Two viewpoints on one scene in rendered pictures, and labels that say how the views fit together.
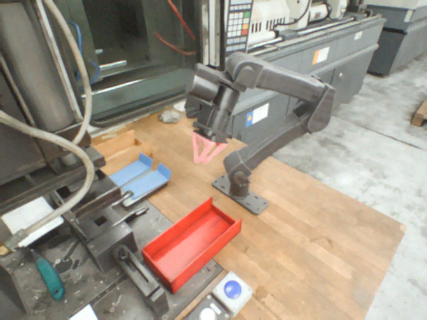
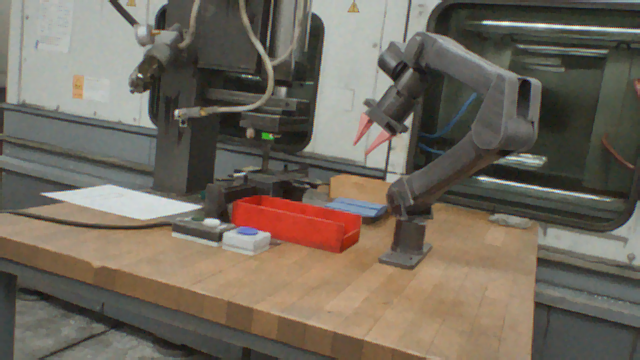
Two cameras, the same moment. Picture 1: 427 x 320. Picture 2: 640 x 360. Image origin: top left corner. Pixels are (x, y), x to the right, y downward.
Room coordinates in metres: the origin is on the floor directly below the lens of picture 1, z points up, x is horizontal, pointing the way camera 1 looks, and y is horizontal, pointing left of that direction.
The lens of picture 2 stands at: (-0.02, -1.03, 1.21)
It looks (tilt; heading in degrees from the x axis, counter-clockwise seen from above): 9 degrees down; 67
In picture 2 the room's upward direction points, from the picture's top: 7 degrees clockwise
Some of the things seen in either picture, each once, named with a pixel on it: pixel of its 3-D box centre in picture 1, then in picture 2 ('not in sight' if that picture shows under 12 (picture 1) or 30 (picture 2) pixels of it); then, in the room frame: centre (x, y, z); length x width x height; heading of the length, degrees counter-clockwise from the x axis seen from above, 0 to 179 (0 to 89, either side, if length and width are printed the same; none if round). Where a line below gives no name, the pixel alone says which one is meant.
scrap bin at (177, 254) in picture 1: (194, 239); (296, 221); (0.41, 0.05, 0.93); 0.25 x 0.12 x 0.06; 136
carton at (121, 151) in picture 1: (114, 155); (376, 195); (0.78, 0.38, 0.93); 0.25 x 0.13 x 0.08; 136
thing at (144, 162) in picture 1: (129, 169); (364, 199); (0.70, 0.29, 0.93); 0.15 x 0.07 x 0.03; 139
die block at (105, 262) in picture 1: (100, 230); (270, 193); (0.43, 0.31, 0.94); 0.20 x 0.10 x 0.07; 46
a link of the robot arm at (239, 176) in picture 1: (238, 171); (409, 204); (0.60, -0.08, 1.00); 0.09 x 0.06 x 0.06; 11
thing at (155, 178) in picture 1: (147, 180); (357, 204); (0.64, 0.22, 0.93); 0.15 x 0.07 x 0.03; 132
